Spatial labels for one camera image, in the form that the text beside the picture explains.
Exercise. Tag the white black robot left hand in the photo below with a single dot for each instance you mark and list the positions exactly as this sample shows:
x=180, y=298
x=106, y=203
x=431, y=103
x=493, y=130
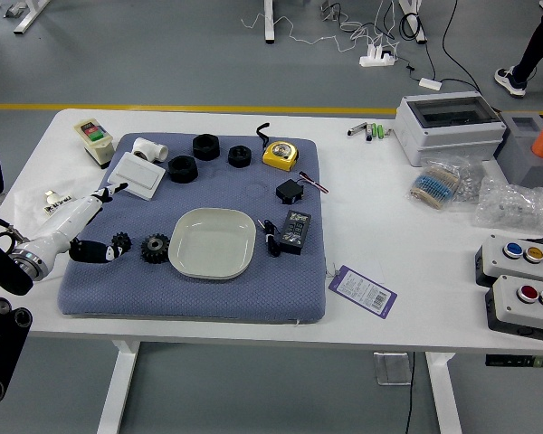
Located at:
x=63, y=221

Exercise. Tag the small black gear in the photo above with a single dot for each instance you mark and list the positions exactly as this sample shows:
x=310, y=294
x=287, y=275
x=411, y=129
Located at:
x=123, y=239

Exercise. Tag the big black gear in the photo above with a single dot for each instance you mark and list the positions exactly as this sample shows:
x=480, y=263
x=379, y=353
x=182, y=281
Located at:
x=155, y=249

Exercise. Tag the large black hex nut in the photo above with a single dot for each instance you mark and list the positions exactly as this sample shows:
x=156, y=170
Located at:
x=205, y=147
x=182, y=169

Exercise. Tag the small black hex nut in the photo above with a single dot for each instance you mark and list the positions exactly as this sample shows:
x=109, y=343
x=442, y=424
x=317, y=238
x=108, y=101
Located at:
x=239, y=157

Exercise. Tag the blue-yellow-red button control box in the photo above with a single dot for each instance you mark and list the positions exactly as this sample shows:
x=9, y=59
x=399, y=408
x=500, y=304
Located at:
x=502, y=267

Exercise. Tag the red-green button control box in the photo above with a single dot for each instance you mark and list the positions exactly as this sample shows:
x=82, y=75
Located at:
x=511, y=312

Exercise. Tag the white pipe tee fitting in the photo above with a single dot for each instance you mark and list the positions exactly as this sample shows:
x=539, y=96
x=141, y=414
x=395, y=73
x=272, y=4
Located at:
x=147, y=149

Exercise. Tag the white square plate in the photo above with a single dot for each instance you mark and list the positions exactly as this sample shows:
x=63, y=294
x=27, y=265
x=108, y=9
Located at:
x=212, y=244

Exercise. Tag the blue-grey quilted cushion mat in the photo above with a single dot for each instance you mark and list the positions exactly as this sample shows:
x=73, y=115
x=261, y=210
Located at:
x=199, y=298

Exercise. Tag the white background table leg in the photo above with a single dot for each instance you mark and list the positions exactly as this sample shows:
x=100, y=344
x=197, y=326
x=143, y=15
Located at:
x=269, y=22
x=29, y=18
x=414, y=20

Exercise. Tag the yellow tape measure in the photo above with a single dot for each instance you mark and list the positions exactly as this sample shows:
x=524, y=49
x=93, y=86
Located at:
x=280, y=154

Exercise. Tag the black digital panel meter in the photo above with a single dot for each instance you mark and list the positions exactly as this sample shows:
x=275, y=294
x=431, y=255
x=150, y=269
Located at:
x=295, y=231

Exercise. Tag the purple paper tag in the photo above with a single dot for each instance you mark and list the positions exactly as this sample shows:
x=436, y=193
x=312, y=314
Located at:
x=362, y=291

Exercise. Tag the silver pen tool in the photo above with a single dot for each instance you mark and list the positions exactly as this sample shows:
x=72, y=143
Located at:
x=356, y=129

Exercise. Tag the black marker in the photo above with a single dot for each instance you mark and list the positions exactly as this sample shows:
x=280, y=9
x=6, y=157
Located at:
x=369, y=132

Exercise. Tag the green battery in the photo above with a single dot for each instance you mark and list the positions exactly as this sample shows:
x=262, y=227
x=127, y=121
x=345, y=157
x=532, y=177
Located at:
x=382, y=131
x=375, y=131

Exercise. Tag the white power strip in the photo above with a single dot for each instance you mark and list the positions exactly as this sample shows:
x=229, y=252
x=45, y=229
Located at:
x=376, y=59

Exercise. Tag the metal floor plate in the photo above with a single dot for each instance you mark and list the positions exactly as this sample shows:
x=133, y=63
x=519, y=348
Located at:
x=391, y=370

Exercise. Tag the bag of blue resistors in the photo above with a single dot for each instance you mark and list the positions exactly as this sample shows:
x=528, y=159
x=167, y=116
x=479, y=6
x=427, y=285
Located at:
x=434, y=185

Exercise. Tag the white power adapter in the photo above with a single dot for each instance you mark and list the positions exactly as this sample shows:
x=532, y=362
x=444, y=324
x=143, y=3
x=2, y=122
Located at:
x=430, y=83

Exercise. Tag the clear bag of screws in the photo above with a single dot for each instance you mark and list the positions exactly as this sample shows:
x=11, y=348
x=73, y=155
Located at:
x=470, y=183

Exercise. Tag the bubble wrap bag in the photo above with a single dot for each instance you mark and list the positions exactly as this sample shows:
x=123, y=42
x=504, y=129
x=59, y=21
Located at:
x=511, y=203

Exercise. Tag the grey block holder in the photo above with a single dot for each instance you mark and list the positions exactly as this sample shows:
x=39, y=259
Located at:
x=520, y=158

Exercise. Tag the table height control panel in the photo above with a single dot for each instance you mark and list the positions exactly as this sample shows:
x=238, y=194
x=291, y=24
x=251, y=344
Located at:
x=516, y=361

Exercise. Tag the person with sneakers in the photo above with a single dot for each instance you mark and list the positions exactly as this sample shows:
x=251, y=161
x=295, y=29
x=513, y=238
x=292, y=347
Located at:
x=536, y=45

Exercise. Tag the beige red-green push-button switch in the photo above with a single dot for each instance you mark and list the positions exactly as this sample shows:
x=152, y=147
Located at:
x=94, y=142

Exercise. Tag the white wall switch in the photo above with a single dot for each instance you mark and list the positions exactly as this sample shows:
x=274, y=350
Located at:
x=138, y=174

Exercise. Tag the grey electrical enclosure box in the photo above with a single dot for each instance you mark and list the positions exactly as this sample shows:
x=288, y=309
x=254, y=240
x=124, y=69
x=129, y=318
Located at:
x=448, y=135

